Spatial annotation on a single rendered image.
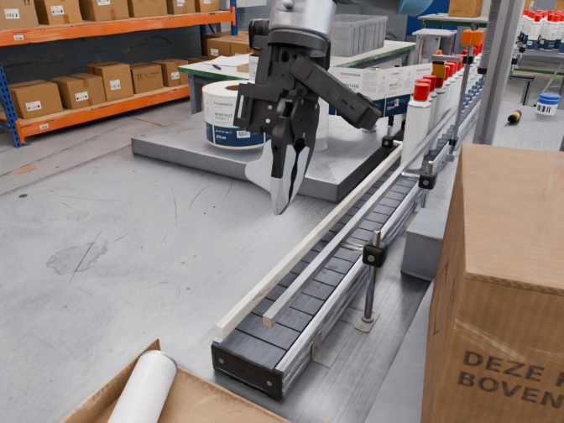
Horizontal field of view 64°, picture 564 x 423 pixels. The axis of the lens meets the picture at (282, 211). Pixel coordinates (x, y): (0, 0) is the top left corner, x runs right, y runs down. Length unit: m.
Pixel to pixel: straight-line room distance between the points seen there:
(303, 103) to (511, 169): 0.24
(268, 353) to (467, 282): 0.32
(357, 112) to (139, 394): 0.40
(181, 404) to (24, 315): 0.33
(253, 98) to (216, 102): 0.70
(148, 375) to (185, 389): 0.07
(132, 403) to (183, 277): 0.32
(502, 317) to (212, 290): 0.52
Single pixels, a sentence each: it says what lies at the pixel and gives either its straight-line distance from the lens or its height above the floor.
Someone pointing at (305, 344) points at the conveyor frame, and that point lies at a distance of 0.63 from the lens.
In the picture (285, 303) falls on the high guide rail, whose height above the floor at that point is 0.96.
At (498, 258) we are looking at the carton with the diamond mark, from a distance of 0.38.
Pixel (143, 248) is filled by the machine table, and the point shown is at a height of 0.83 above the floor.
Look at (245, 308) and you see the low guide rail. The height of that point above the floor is 0.91.
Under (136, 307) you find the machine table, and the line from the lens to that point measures 0.79.
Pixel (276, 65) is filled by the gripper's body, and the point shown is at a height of 1.21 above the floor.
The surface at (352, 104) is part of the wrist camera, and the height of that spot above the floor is 1.19.
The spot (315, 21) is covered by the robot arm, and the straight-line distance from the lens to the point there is 0.55.
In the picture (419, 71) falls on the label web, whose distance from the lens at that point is 1.51.
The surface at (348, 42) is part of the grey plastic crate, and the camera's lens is 3.26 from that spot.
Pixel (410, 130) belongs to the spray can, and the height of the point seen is 0.98.
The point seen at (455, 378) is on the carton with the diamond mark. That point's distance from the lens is 0.43.
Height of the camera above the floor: 1.31
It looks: 28 degrees down
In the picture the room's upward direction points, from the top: straight up
